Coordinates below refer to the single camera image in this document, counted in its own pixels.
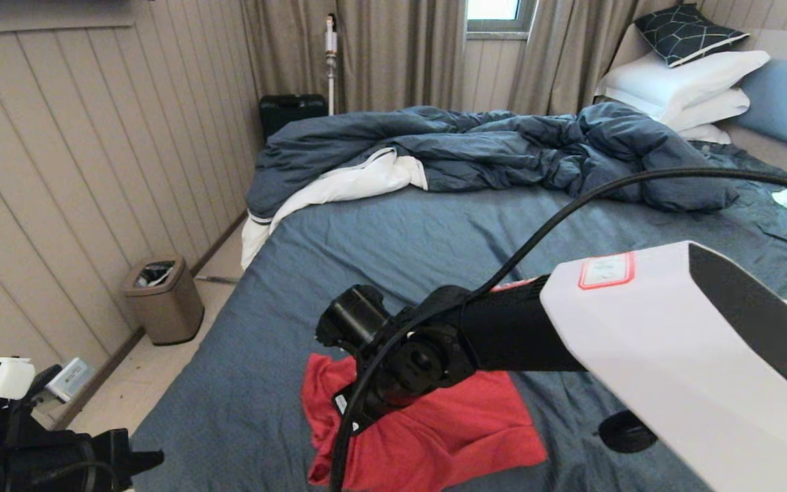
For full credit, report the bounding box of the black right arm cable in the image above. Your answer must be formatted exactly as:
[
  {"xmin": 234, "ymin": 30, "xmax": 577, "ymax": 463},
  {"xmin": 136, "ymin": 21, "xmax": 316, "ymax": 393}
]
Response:
[{"xmin": 329, "ymin": 167, "xmax": 787, "ymax": 492}]

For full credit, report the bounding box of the blue-grey bed sheet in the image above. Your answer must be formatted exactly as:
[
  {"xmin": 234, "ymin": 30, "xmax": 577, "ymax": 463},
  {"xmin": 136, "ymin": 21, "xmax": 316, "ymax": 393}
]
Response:
[{"xmin": 127, "ymin": 140, "xmax": 787, "ymax": 492}]

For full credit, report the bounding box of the medium white pillow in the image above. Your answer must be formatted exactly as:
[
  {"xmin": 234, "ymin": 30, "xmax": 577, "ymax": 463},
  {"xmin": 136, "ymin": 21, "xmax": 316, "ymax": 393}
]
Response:
[{"xmin": 660, "ymin": 87, "xmax": 751, "ymax": 132}]

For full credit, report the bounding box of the dark geometric patterned cushion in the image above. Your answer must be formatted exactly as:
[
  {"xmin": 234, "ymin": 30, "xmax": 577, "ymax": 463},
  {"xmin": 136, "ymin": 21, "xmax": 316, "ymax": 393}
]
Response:
[{"xmin": 633, "ymin": 3, "xmax": 749, "ymax": 68}]

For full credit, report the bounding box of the large white pillow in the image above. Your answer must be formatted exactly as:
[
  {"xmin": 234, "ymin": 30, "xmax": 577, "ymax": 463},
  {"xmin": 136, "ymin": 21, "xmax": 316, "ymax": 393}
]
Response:
[{"xmin": 596, "ymin": 49, "xmax": 770, "ymax": 122}]

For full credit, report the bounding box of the black hard-shell suitcase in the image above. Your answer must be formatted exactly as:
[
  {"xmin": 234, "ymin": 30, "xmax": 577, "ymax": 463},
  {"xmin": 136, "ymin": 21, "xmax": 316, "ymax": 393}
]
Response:
[{"xmin": 260, "ymin": 94, "xmax": 329, "ymax": 141}]

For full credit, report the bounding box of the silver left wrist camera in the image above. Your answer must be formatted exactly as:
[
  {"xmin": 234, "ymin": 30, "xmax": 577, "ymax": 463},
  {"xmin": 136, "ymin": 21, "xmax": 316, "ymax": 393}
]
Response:
[{"xmin": 45, "ymin": 357, "xmax": 95, "ymax": 404}]

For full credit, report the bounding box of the grey framed window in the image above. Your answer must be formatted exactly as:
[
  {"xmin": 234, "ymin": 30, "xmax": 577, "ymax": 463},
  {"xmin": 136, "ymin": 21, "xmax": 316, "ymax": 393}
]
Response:
[{"xmin": 465, "ymin": 0, "xmax": 536, "ymax": 32}]

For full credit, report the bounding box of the brown square trash bin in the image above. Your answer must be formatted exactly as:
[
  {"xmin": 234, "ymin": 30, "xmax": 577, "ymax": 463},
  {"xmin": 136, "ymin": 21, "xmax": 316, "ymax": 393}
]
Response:
[{"xmin": 122, "ymin": 256, "xmax": 206, "ymax": 346}]

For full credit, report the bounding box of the white stick vacuum cleaner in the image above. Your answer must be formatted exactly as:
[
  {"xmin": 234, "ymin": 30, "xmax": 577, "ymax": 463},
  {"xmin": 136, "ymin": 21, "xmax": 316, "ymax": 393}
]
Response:
[{"xmin": 324, "ymin": 14, "xmax": 338, "ymax": 115}]

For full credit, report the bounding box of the flat white pillow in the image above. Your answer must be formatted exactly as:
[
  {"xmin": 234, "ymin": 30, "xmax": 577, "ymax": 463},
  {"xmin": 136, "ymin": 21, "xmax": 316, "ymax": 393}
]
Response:
[{"xmin": 677, "ymin": 123, "xmax": 732, "ymax": 144}]

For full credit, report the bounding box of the narrow beige curtain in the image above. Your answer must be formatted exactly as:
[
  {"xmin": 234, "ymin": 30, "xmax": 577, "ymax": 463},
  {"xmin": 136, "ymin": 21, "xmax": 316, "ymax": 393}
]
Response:
[{"xmin": 507, "ymin": 0, "xmax": 702, "ymax": 115}]

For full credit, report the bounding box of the wide beige curtain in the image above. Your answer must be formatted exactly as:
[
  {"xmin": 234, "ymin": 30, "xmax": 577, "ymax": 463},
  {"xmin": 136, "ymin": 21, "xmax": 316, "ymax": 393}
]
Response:
[{"xmin": 240, "ymin": 0, "xmax": 466, "ymax": 113}]

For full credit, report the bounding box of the dark blue crumpled duvet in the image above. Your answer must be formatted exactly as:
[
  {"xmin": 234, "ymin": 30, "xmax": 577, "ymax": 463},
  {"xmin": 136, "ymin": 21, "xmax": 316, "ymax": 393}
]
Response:
[{"xmin": 241, "ymin": 100, "xmax": 741, "ymax": 269}]

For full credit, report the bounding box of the red printed t-shirt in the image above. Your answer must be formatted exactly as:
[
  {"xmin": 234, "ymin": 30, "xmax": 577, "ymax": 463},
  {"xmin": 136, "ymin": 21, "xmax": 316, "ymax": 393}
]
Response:
[{"xmin": 300, "ymin": 352, "xmax": 549, "ymax": 492}]

